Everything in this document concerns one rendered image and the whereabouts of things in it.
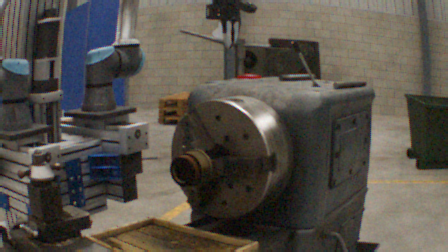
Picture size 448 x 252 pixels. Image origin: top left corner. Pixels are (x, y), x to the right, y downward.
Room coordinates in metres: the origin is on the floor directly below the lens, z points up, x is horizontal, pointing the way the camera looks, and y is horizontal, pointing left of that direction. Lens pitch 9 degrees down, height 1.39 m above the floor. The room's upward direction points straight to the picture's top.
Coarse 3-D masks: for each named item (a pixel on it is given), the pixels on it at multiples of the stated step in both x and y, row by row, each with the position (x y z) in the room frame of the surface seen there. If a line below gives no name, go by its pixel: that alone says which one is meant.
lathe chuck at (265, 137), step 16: (208, 112) 1.43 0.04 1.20; (224, 112) 1.40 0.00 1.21; (240, 112) 1.37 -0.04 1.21; (256, 112) 1.39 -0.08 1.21; (176, 128) 1.49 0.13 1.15; (208, 128) 1.43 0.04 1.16; (224, 128) 1.40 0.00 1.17; (240, 128) 1.37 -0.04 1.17; (256, 128) 1.34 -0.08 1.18; (272, 128) 1.38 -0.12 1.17; (176, 144) 1.49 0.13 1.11; (224, 144) 1.40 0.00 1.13; (240, 144) 1.37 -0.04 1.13; (256, 144) 1.34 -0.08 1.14; (272, 144) 1.35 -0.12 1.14; (240, 176) 1.37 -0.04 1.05; (256, 176) 1.34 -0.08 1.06; (272, 176) 1.33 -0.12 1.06; (224, 192) 1.40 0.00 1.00; (240, 192) 1.37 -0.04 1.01; (256, 192) 1.34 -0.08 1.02; (272, 192) 1.37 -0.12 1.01; (208, 208) 1.43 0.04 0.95; (224, 208) 1.40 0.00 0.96; (240, 208) 1.37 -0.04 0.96; (256, 208) 1.37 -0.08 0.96
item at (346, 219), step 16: (336, 208) 1.62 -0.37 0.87; (352, 208) 1.74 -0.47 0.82; (240, 224) 1.55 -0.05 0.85; (256, 224) 1.52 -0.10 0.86; (320, 224) 1.47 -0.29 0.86; (336, 224) 1.62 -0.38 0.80; (352, 224) 1.75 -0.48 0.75; (304, 240) 1.42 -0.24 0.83; (320, 240) 1.51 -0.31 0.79; (336, 240) 1.64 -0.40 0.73; (352, 240) 1.78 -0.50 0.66
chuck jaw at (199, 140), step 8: (192, 112) 1.45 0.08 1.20; (184, 120) 1.42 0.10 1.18; (192, 120) 1.41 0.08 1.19; (200, 120) 1.43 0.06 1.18; (184, 128) 1.42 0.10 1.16; (192, 128) 1.40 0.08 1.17; (200, 128) 1.41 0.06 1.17; (184, 136) 1.39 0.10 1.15; (192, 136) 1.38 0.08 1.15; (200, 136) 1.39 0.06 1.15; (208, 136) 1.42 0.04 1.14; (192, 144) 1.35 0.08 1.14; (200, 144) 1.38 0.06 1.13; (208, 144) 1.40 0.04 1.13; (216, 144) 1.42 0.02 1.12; (184, 152) 1.37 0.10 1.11; (208, 152) 1.41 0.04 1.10
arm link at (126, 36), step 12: (120, 0) 1.97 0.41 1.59; (132, 0) 1.95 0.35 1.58; (120, 12) 1.96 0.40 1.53; (132, 12) 1.95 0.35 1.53; (120, 24) 1.95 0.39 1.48; (132, 24) 1.96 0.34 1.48; (120, 36) 1.95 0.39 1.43; (132, 36) 1.96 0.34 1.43; (120, 48) 1.93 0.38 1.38; (132, 48) 1.94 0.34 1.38; (132, 60) 1.95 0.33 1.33; (144, 60) 2.00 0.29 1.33; (120, 72) 1.91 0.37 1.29; (132, 72) 1.97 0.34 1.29
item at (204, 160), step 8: (192, 152) 1.32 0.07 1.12; (200, 152) 1.33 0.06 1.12; (176, 160) 1.30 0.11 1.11; (184, 160) 1.29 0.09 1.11; (192, 160) 1.29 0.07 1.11; (200, 160) 1.30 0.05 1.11; (208, 160) 1.32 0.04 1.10; (176, 168) 1.33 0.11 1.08; (184, 168) 1.35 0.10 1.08; (192, 168) 1.27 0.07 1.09; (200, 168) 1.29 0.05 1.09; (208, 168) 1.31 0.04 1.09; (176, 176) 1.31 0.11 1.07; (184, 176) 1.34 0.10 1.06; (192, 176) 1.27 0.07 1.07; (200, 176) 1.29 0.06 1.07; (208, 176) 1.31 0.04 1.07; (184, 184) 1.29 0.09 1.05; (192, 184) 1.29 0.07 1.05; (200, 184) 1.32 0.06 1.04
